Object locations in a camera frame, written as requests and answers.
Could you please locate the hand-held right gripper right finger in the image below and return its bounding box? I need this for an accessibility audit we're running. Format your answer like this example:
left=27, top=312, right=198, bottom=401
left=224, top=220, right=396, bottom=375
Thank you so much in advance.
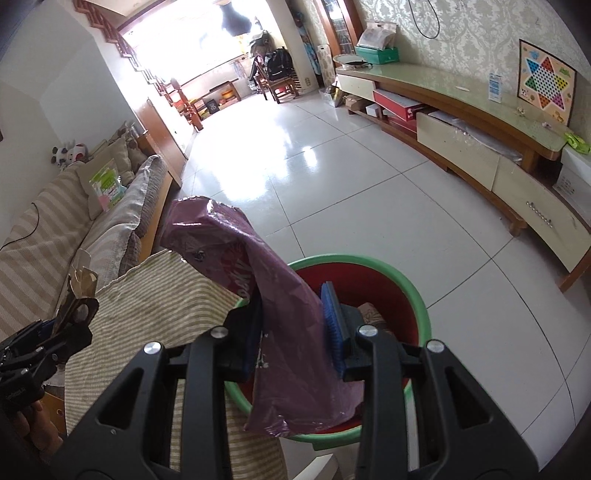
left=321, top=281, right=541, bottom=480

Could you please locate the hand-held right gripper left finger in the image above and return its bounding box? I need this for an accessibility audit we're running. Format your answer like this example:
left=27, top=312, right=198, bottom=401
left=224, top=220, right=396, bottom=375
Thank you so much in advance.
left=51, top=295, right=264, bottom=480

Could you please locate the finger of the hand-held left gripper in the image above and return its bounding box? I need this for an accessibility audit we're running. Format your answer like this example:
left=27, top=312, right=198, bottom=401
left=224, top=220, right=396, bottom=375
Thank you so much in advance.
left=34, top=325, right=93, bottom=363
left=60, top=300, right=100, bottom=330

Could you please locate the purple snack bag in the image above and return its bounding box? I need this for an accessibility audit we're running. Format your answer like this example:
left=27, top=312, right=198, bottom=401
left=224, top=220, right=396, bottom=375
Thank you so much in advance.
left=159, top=196, right=365, bottom=437

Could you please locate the red bin with green rim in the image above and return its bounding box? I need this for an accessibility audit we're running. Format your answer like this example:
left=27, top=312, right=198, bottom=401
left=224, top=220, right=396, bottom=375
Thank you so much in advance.
left=224, top=254, right=432, bottom=446

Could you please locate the person's left hand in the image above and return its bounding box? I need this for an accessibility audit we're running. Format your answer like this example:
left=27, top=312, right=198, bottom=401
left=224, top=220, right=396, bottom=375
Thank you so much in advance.
left=16, top=399, right=63, bottom=453

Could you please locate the crumpled printed wrapper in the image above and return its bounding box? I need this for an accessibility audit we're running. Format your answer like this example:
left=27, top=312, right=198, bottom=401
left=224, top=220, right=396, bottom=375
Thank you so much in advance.
left=355, top=302, right=385, bottom=329

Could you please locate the striped beige sofa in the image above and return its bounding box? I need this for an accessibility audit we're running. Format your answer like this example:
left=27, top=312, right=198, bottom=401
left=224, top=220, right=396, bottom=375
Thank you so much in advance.
left=0, top=154, right=174, bottom=333

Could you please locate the green pink plastic packet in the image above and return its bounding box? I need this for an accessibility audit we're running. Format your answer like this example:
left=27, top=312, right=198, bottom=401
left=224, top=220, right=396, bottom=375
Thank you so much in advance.
left=89, top=159, right=127, bottom=213

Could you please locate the black white plush cow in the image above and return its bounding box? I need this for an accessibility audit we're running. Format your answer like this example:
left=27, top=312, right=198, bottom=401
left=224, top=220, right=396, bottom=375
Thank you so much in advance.
left=51, top=142, right=88, bottom=166

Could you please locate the beige cushion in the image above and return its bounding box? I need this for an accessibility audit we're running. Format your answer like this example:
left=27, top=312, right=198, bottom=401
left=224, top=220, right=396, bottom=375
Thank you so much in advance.
left=76, top=136, right=136, bottom=220

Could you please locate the brown plush bear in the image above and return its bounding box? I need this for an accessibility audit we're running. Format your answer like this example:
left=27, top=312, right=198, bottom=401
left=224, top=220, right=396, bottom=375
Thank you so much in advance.
left=124, top=134, right=149, bottom=169

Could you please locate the flat red box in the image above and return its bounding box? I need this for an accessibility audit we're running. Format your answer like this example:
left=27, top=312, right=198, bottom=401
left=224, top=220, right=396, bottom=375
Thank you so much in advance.
left=373, top=89, right=428, bottom=121

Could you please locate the wooden chair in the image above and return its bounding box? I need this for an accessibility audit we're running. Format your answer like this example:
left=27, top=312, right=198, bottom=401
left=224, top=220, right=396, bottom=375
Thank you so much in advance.
left=256, top=55, right=298, bottom=103

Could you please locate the wooden stair railing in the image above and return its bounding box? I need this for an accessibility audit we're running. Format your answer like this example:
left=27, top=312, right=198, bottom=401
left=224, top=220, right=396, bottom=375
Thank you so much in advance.
left=74, top=0, right=204, bottom=132

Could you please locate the long wooden television cabinet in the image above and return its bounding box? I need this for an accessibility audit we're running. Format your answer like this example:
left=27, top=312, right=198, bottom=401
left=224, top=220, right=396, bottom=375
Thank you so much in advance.
left=335, top=62, right=591, bottom=291

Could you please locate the round metal basin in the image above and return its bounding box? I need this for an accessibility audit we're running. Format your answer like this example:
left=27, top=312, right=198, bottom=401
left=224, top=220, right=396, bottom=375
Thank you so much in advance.
left=333, top=54, right=374, bottom=70

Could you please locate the black backpack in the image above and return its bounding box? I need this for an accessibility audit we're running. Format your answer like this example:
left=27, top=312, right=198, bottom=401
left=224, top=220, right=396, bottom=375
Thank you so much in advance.
left=265, top=47, right=294, bottom=81

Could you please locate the green cardboard box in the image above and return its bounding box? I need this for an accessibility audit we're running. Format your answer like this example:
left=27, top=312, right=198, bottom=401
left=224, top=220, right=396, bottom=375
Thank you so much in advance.
left=355, top=45, right=399, bottom=65

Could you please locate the white cardboard box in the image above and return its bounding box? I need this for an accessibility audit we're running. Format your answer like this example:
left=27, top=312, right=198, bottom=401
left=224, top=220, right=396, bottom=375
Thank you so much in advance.
left=551, top=145, right=591, bottom=199

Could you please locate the white plastic bag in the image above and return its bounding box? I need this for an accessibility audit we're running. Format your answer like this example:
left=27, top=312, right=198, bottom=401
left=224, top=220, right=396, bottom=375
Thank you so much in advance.
left=358, top=21, right=398, bottom=51

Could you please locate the small green packet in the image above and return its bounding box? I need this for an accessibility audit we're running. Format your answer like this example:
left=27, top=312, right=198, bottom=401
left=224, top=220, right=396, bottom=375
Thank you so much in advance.
left=564, top=131, right=591, bottom=155

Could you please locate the dark hanging garment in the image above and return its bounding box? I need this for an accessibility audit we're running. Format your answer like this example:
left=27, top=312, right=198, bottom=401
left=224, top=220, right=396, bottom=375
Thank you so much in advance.
left=219, top=0, right=254, bottom=37

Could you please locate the star checkers board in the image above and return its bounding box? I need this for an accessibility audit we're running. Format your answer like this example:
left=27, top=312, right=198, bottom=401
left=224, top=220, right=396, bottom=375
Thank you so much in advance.
left=517, top=39, right=578, bottom=125

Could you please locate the black television cable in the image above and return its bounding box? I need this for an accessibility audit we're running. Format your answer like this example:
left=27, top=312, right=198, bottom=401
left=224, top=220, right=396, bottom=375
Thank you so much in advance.
left=411, top=0, right=441, bottom=40

